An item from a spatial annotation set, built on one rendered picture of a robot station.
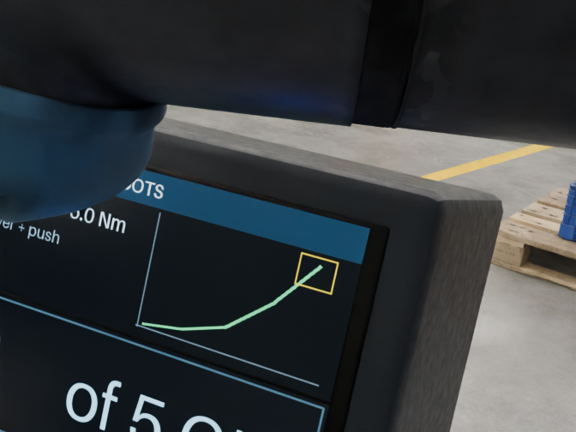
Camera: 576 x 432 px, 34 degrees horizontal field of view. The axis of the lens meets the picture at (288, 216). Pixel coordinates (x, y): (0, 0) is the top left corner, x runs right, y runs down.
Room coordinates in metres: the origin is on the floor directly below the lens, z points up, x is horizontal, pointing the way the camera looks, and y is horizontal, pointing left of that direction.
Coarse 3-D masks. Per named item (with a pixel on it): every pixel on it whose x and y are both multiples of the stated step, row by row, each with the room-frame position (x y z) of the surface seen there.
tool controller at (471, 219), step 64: (192, 128) 0.36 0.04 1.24; (128, 192) 0.30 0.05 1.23; (192, 192) 0.29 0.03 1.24; (256, 192) 0.28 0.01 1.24; (320, 192) 0.28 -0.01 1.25; (384, 192) 0.27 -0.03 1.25; (448, 192) 0.29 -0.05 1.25; (0, 256) 0.31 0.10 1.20; (64, 256) 0.30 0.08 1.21; (128, 256) 0.29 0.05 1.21; (192, 256) 0.28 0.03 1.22; (256, 256) 0.27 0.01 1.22; (320, 256) 0.27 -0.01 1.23; (384, 256) 0.26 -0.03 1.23; (448, 256) 0.28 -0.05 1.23; (64, 320) 0.29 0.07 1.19; (128, 320) 0.28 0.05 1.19; (192, 320) 0.28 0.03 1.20; (256, 320) 0.27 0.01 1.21; (320, 320) 0.26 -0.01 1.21; (384, 320) 0.26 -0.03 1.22; (448, 320) 0.29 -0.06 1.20; (64, 384) 0.28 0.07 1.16; (128, 384) 0.28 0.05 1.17; (192, 384) 0.27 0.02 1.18; (256, 384) 0.26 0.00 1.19; (320, 384) 0.25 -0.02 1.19; (384, 384) 0.25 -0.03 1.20; (448, 384) 0.31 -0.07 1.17
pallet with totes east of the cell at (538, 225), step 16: (560, 192) 4.03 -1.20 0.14; (528, 208) 3.74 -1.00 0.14; (544, 208) 3.76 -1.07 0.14; (560, 208) 3.82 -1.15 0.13; (512, 224) 3.51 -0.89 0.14; (528, 224) 3.55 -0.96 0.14; (544, 224) 3.56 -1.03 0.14; (560, 224) 3.63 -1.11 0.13; (496, 240) 3.43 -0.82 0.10; (512, 240) 3.39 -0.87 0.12; (528, 240) 3.36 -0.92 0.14; (544, 240) 3.36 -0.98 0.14; (560, 240) 3.38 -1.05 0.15; (496, 256) 3.42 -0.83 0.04; (512, 256) 3.39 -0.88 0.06; (528, 256) 3.43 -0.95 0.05; (528, 272) 3.35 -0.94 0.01; (544, 272) 3.35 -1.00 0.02
